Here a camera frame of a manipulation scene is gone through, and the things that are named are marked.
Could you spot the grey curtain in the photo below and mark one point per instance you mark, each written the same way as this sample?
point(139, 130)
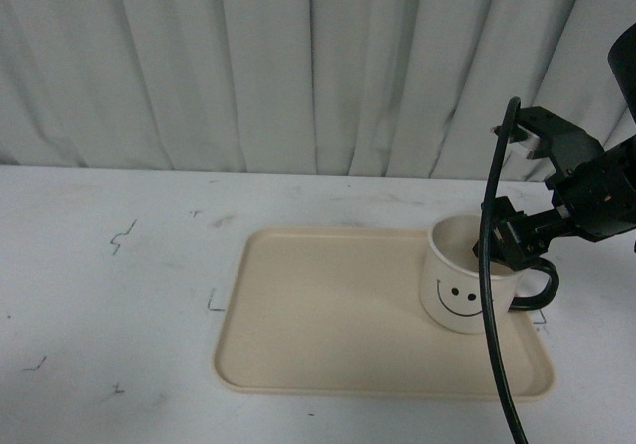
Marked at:
point(395, 88)

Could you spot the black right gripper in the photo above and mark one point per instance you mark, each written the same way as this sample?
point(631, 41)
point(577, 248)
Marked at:
point(593, 197)

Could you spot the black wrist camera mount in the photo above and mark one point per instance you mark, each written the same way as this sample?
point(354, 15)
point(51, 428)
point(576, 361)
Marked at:
point(541, 134)

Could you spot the white smiley mug black handle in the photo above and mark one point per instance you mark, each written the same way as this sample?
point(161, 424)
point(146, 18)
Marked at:
point(449, 288)

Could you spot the beige plastic tray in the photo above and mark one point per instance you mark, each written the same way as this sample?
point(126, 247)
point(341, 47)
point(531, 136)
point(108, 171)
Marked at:
point(336, 311)

